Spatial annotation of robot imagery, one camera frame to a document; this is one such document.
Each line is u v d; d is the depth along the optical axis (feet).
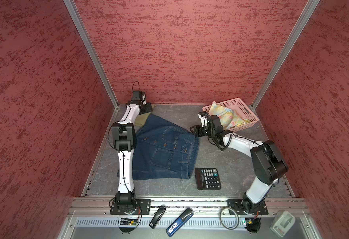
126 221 2.38
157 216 2.26
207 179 2.67
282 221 2.24
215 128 2.38
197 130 2.73
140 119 3.61
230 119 3.46
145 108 3.30
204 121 2.66
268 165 1.57
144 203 2.48
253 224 2.33
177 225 2.16
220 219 2.32
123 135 2.18
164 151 3.10
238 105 3.86
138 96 2.88
